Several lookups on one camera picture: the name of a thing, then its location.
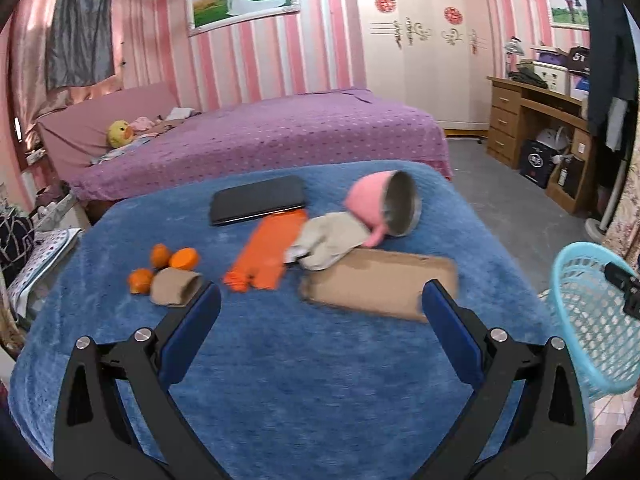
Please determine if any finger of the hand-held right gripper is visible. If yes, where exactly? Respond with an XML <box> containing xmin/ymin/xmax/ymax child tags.
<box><xmin>603</xmin><ymin>261</ymin><xmax>640</xmax><ymax>320</ymax></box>

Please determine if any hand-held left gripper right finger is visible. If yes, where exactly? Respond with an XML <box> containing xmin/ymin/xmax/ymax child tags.
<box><xmin>421</xmin><ymin>280</ymin><xmax>588</xmax><ymax>480</ymax></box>

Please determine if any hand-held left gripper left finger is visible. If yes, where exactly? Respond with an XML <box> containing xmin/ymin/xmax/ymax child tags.
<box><xmin>54</xmin><ymin>281</ymin><xmax>231</xmax><ymax>480</ymax></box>

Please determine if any small cardboard tube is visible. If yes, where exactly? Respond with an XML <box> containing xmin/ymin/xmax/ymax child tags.
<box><xmin>150</xmin><ymin>267</ymin><xmax>204</xmax><ymax>308</ymax></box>

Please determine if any teal plastic basket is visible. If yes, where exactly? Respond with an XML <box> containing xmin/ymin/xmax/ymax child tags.
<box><xmin>547</xmin><ymin>241</ymin><xmax>640</xmax><ymax>402</ymax></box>

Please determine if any orange knitted cloth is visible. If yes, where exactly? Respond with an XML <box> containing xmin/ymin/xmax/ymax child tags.
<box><xmin>222</xmin><ymin>208</ymin><xmax>308</xmax><ymax>293</ymax></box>

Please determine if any beige cloth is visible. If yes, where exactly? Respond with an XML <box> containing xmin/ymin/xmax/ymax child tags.
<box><xmin>285</xmin><ymin>211</ymin><xmax>372</xmax><ymax>272</ymax></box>

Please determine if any white fan stand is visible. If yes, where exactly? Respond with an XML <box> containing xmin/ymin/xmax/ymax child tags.
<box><xmin>586</xmin><ymin>150</ymin><xmax>631</xmax><ymax>241</ymax></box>

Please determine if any brown phone case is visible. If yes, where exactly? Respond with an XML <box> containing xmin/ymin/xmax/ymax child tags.
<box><xmin>299</xmin><ymin>249</ymin><xmax>460</xmax><ymax>323</ymax></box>

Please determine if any black smartphone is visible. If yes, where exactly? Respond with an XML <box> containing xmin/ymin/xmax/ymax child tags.
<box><xmin>209</xmin><ymin>175</ymin><xmax>307</xmax><ymax>227</ymax></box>

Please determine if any pink steel-lined mug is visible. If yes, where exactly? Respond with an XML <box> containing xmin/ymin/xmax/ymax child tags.
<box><xmin>343</xmin><ymin>170</ymin><xmax>422</xmax><ymax>248</ymax></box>

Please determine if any dotted cushion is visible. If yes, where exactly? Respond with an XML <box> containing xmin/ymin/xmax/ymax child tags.
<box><xmin>7</xmin><ymin>227</ymin><xmax>83</xmax><ymax>306</ymax></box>

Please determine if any dark blue paper bag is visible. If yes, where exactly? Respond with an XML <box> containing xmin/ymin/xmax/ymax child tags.
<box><xmin>517</xmin><ymin>139</ymin><xmax>553</xmax><ymax>188</ymax></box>

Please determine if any white helmet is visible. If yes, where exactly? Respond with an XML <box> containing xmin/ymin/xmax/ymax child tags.
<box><xmin>534</xmin><ymin>127</ymin><xmax>571</xmax><ymax>153</ymax></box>

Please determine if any light blue cloth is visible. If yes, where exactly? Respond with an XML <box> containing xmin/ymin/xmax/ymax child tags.
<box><xmin>92</xmin><ymin>147</ymin><xmax>131</xmax><ymax>163</ymax></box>

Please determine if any black white patterned bag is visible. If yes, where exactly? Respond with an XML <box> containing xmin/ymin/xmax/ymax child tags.
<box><xmin>0</xmin><ymin>210</ymin><xmax>36</xmax><ymax>273</ymax></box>

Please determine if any purple dotted bed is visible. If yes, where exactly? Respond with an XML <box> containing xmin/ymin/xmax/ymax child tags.
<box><xmin>36</xmin><ymin>82</ymin><xmax>453</xmax><ymax>211</ymax></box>

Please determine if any yellow duck plush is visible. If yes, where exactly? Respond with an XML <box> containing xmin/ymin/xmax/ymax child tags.
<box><xmin>107</xmin><ymin>120</ymin><xmax>135</xmax><ymax>149</ymax></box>

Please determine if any wooden desk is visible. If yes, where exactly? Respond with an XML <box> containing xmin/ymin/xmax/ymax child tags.
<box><xmin>486</xmin><ymin>76</ymin><xmax>601</xmax><ymax>216</ymax></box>

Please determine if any white storage box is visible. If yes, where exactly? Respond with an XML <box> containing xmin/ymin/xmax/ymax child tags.
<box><xmin>532</xmin><ymin>60</ymin><xmax>571</xmax><ymax>95</ymax></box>

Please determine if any dark hanging garment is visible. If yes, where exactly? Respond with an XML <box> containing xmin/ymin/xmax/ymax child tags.
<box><xmin>584</xmin><ymin>0</ymin><xmax>638</xmax><ymax>151</ymax></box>

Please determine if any dark printed box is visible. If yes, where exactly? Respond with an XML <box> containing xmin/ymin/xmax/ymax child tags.
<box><xmin>569</xmin><ymin>46</ymin><xmax>592</xmax><ymax>73</ymax></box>

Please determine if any white wardrobe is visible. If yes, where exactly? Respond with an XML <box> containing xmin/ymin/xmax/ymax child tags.
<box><xmin>350</xmin><ymin>0</ymin><xmax>496</xmax><ymax>131</ymax></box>

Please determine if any desk lamp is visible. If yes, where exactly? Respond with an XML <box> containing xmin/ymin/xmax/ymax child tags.
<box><xmin>502</xmin><ymin>36</ymin><xmax>526</xmax><ymax>78</ymax></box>

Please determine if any framed couple photo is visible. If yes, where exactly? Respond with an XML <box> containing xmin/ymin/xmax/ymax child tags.
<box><xmin>544</xmin><ymin>0</ymin><xmax>593</xmax><ymax>31</ymax></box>

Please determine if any pink satin curtain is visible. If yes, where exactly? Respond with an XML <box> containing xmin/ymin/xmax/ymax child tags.
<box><xmin>7</xmin><ymin>0</ymin><xmax>131</xmax><ymax>126</ymax></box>

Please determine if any grey hanging cloth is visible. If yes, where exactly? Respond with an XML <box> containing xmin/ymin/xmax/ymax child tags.
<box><xmin>45</xmin><ymin>0</ymin><xmax>116</xmax><ymax>92</ymax></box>

